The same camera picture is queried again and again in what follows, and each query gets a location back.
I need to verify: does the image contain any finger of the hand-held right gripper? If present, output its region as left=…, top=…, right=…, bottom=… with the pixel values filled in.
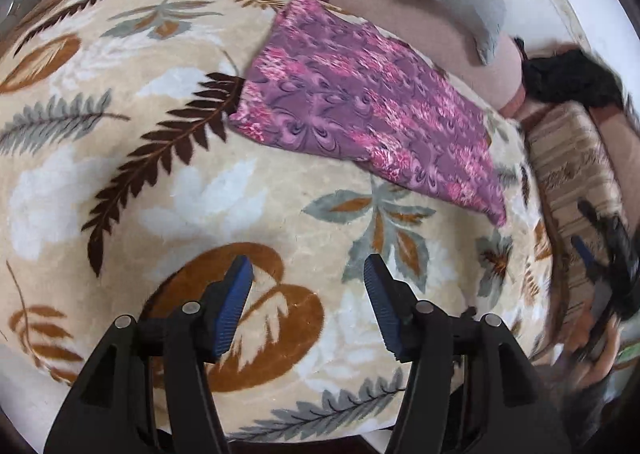
left=576, top=198, right=613, bottom=247
left=570, top=234, right=608, bottom=287

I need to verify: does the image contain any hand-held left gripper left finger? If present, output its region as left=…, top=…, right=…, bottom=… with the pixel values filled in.
left=42, top=254, right=256, bottom=454

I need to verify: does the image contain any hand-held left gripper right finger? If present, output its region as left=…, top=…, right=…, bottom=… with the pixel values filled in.
left=362, top=254, right=573, bottom=454

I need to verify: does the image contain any purple floral shirt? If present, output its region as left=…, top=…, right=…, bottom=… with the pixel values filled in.
left=227, top=0, right=508, bottom=227

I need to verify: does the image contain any person's right hand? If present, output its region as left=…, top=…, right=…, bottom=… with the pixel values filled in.
left=562, top=307, right=623, bottom=385

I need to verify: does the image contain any striped beige cushion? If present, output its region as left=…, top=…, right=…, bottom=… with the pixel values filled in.
left=527, top=102, right=626, bottom=330

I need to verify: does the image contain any pink bolster pillow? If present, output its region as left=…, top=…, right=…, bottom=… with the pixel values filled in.
left=592, top=104, right=640, bottom=172
left=299, top=0, right=526, bottom=117

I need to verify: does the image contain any leaf-printed beige blanket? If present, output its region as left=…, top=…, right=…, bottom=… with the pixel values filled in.
left=0, top=0, right=556, bottom=442

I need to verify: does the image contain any black cloth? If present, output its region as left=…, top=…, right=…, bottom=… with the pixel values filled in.
left=512, top=37, right=626, bottom=108

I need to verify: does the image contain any grey pillow with gold patch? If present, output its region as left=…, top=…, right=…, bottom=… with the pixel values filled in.
left=310, top=0, right=506, bottom=66

